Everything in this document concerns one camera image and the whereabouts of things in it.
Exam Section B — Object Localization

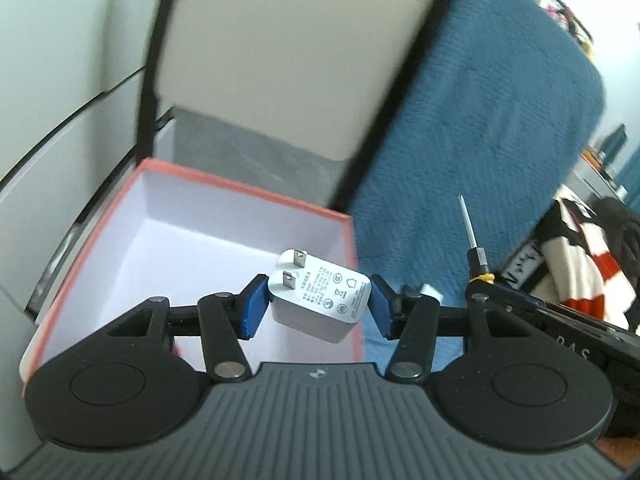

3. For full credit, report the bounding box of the black garment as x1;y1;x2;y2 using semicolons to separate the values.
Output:
590;197;640;287

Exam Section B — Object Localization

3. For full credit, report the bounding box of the white chair with black frame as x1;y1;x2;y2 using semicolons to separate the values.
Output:
135;0;462;211

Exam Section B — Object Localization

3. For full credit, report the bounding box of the dark grey chair back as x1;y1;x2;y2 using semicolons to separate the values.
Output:
597;124;629;171

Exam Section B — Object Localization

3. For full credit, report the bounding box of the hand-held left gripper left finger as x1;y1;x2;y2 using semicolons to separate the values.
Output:
107;274;266;382

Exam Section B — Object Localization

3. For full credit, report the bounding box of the blue curtain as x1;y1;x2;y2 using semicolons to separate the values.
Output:
615;159;640;197

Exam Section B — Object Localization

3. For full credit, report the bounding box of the black clothes rack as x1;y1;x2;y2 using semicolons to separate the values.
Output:
517;0;596;48

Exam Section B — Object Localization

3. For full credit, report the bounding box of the yellow handle screwdriver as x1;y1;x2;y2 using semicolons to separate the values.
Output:
457;195;497;287

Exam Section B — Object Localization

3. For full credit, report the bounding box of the white plug charger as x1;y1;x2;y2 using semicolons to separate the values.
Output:
267;248;374;345

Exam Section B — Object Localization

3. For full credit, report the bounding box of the red black white striped blanket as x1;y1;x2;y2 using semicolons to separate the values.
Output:
500;185;640;334

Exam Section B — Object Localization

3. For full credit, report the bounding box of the white wardrobe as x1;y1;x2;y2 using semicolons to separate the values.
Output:
0;0;176;323

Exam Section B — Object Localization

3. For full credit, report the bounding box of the white dresser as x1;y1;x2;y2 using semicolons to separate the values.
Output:
570;159;632;202

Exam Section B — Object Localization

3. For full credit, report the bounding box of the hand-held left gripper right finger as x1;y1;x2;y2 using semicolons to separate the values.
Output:
369;274;501;382

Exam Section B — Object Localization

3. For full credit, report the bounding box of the pink cardboard box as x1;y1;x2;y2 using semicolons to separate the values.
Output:
20;157;369;392

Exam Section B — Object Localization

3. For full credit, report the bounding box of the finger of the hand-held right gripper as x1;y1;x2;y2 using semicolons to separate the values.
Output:
487;280;549;312

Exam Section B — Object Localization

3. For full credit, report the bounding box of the blue quilted cushion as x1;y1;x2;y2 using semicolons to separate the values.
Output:
345;0;609;376

